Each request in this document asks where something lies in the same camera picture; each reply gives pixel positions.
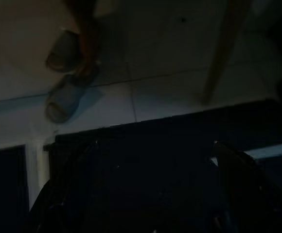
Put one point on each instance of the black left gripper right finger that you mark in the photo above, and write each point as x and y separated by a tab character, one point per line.
248	199

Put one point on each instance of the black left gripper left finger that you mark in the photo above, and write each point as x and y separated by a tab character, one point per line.
65	194

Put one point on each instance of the grey sandal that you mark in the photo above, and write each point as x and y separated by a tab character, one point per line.
65	99
60	53

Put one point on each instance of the wooden table leg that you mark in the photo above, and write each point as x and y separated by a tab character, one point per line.
224	48

